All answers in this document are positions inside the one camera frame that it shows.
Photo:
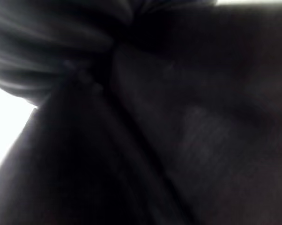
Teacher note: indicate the right robot hand black cloth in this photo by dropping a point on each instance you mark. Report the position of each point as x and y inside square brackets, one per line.
[61, 47]

